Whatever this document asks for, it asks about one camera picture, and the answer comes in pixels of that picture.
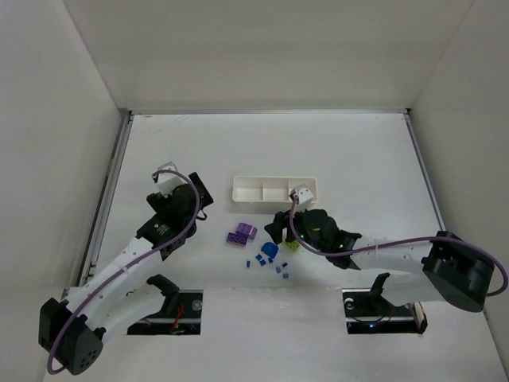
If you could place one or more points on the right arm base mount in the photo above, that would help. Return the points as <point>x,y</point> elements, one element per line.
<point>367,312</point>

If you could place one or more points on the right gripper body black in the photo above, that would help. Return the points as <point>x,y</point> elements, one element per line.
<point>279,224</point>

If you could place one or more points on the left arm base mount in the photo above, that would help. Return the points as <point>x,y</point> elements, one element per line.
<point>179,315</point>

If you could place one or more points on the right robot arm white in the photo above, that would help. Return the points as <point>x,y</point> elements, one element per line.
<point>443,268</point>

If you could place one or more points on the light purple lego brick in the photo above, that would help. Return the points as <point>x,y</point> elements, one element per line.
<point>247,230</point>

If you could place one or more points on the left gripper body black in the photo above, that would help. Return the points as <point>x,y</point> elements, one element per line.
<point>200,191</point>

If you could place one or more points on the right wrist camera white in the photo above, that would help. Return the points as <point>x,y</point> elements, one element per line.
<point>302,195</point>

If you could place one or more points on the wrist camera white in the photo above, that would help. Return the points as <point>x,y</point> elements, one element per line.
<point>166,182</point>
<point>302,195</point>

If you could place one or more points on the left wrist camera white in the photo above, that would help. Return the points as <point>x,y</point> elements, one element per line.
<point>166,182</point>

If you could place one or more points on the lime green lego brick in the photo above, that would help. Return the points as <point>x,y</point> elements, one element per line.
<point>292,246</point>

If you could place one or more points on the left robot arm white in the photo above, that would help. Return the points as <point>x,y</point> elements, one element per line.
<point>75,329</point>

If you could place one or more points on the white divided tray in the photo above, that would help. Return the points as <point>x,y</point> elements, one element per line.
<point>259,194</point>

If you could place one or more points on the dark purple lego brick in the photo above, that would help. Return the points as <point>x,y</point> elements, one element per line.
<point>236,239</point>

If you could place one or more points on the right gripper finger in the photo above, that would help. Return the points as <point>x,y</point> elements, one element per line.
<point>276,227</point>
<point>290,237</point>

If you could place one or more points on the blue round lego piece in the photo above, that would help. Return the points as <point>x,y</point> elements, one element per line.
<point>270,249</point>

